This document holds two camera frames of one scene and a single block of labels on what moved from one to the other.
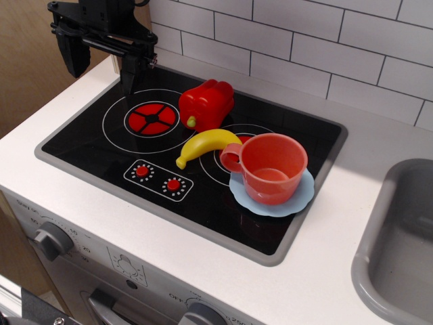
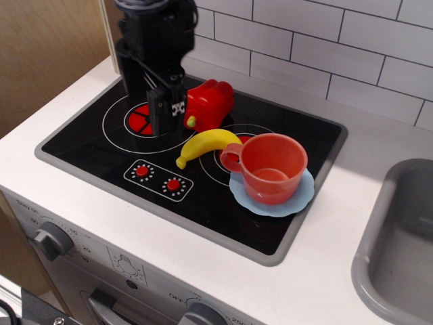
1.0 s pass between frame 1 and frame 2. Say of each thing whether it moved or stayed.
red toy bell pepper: stayed
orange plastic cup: stayed
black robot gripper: moved
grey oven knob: stayed
